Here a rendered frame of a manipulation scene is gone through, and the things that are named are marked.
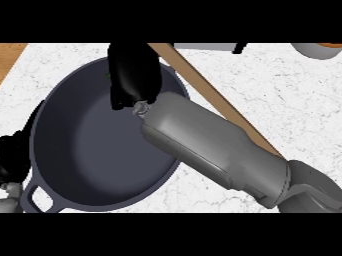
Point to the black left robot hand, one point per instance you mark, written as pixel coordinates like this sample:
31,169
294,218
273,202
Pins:
11,160

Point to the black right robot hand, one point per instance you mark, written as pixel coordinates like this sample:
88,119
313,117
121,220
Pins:
131,78

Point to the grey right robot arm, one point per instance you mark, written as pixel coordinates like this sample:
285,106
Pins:
218,146

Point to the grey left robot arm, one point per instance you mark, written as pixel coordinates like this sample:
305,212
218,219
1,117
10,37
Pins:
3,201

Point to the brown wooden tray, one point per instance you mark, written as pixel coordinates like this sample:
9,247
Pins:
212,96

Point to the dark grey pot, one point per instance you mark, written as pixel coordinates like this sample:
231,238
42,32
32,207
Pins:
100,146

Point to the grey metal appliance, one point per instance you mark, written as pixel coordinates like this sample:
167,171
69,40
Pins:
205,46

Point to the white cup with orange rim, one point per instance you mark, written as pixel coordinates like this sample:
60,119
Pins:
322,50

